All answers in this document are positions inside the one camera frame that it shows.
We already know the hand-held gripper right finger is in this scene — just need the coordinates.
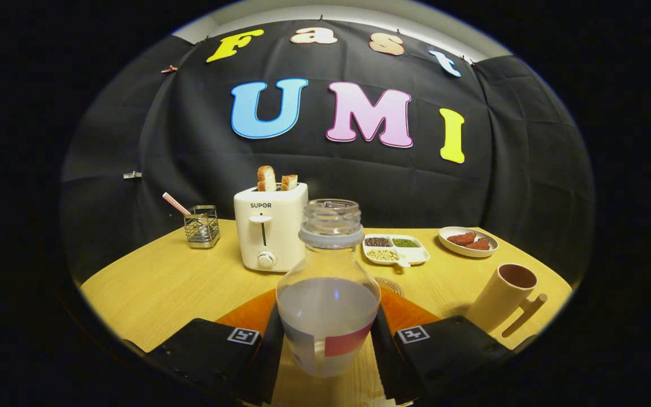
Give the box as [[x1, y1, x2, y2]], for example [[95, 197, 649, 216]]
[[371, 289, 514, 404]]

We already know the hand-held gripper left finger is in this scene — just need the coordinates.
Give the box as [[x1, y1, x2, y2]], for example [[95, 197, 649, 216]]
[[133, 289, 285, 406]]

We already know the beige cup with disc handle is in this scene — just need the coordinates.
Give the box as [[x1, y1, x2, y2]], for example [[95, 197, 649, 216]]
[[465, 263, 548, 339]]

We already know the round wooden coaster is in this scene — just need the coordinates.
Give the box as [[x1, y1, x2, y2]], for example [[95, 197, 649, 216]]
[[374, 277, 405, 297]]

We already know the clear juice bottle red label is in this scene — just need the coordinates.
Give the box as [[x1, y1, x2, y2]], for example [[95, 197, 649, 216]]
[[276, 198, 381, 378]]

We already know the wooden table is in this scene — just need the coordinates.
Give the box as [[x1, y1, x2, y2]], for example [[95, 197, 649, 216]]
[[80, 219, 574, 407]]

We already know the white divided dish with beans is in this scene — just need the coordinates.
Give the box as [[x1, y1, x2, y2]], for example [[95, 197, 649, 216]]
[[362, 233, 431, 268]]

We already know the white round plate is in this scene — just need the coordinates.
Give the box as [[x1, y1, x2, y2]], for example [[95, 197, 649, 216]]
[[438, 226, 499, 259]]

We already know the white toaster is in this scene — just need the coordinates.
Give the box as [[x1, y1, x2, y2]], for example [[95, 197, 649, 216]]
[[233, 182, 309, 273]]

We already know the red striped straw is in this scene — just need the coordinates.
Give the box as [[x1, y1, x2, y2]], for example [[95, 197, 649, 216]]
[[162, 192, 192, 217]]

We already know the tall bread slice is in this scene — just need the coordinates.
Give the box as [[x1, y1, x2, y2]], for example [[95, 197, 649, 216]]
[[257, 165, 277, 192]]

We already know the metal wire mesh holder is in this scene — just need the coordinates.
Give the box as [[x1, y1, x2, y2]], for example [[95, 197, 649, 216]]
[[183, 205, 220, 249]]

